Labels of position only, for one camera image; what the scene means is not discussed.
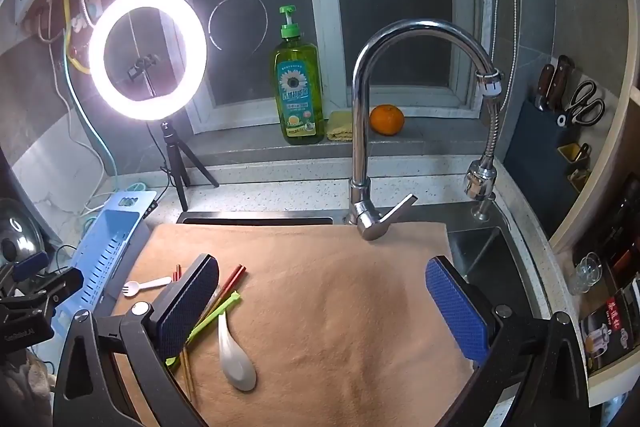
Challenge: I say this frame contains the white window frame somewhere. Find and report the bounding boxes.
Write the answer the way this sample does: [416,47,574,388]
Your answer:
[150,0,496,135]

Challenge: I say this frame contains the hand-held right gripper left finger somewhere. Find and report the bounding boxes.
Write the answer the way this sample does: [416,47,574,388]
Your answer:
[52,253,221,427]

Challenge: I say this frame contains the metal hose sprayer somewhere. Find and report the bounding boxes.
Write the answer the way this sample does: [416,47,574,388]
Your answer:
[462,0,521,223]

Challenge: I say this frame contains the yellow hose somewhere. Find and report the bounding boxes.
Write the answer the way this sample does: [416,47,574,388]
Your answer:
[60,0,91,75]

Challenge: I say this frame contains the yellow utensil cup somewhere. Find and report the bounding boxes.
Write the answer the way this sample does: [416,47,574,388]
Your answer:
[557,143,591,170]

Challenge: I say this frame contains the orange fruit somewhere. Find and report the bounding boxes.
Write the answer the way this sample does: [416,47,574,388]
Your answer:
[370,104,405,136]

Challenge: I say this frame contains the black-handled scissors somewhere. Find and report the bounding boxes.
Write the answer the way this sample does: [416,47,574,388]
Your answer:
[556,79,607,128]

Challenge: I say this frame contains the white plastic spork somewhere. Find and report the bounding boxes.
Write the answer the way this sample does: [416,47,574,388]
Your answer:
[121,276,173,299]

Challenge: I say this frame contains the teal hose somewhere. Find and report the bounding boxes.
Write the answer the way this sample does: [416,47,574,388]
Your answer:
[62,37,118,228]

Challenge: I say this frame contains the tan towel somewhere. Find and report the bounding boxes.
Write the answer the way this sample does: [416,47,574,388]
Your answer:
[107,222,476,427]

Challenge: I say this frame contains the brown-handled knife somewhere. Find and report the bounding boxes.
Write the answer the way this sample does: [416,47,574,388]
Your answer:
[534,63,556,112]
[546,55,575,112]

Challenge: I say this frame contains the yellow sponge cloth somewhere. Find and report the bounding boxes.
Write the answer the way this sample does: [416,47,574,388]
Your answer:
[326,109,357,142]

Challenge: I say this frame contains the light wooden cabinet frame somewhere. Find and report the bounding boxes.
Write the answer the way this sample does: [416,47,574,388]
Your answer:
[547,77,640,408]

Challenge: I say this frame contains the dark blue knife holder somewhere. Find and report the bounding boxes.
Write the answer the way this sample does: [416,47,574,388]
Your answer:
[502,99,608,198]

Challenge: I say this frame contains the black tripod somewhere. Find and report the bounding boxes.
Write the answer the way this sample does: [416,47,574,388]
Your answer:
[159,121,221,212]

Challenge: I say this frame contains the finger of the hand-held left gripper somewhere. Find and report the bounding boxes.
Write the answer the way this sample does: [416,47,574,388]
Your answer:
[13,251,50,281]
[37,267,85,309]

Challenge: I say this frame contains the clear drinking glasses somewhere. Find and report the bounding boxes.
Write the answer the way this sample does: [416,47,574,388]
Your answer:
[567,252,603,295]

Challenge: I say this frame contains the white ceramic spoon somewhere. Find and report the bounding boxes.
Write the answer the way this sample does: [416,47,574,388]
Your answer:
[217,311,258,392]

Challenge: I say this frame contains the person's left forearm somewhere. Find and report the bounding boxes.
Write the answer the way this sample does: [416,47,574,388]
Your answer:
[0,349,57,427]

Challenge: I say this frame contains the white cable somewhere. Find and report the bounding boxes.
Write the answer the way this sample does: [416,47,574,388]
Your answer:
[50,42,108,212]

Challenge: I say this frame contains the printed cardboard box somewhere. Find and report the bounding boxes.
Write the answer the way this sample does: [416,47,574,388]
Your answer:
[580,287,640,375]

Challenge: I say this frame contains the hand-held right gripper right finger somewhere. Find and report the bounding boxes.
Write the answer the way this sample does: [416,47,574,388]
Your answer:
[425,256,591,427]

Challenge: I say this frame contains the green dish soap bottle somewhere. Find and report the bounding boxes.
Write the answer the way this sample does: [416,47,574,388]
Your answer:
[272,5,326,146]

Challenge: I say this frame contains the green plastic spoon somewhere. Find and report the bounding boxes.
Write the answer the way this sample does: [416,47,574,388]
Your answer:
[165,289,242,368]

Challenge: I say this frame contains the chrome faucet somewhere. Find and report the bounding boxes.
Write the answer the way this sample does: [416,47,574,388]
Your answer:
[345,18,502,242]

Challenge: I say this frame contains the ring light black cable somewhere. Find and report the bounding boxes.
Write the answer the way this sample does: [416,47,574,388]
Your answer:
[142,164,173,220]

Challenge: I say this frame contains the blue plastic basket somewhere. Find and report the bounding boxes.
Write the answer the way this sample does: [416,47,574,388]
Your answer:
[52,189,158,340]

